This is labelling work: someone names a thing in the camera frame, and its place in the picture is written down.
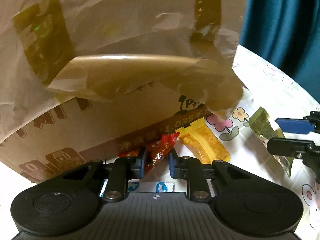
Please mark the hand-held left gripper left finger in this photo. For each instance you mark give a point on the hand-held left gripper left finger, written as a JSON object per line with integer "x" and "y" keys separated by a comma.
{"x": 142, "y": 166}

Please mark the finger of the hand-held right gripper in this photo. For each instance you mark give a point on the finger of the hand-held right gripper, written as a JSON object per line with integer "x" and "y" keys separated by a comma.
{"x": 292, "y": 125}
{"x": 287, "y": 147}

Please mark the brown cardboard box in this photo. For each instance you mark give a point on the brown cardboard box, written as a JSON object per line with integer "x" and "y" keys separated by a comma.
{"x": 112, "y": 130}

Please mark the orange red snack packet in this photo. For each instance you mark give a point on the orange red snack packet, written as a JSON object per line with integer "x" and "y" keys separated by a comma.
{"x": 128, "y": 153}

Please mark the green snack packet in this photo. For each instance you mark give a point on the green snack packet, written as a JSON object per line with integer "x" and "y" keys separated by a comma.
{"x": 261, "y": 122}

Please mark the white blue snack packet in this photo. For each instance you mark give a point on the white blue snack packet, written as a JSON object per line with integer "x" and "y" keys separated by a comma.
{"x": 160, "y": 187}

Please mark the yellow snack packet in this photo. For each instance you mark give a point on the yellow snack packet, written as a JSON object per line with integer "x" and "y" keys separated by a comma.
{"x": 202, "y": 142}

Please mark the clear plastic bag liner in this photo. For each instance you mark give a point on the clear plastic bag liner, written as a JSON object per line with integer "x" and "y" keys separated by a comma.
{"x": 125, "y": 30}

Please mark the teal curtain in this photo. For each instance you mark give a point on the teal curtain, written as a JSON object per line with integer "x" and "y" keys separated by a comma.
{"x": 280, "y": 17}

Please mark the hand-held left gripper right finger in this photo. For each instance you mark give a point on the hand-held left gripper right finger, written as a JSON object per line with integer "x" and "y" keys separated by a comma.
{"x": 172, "y": 167}

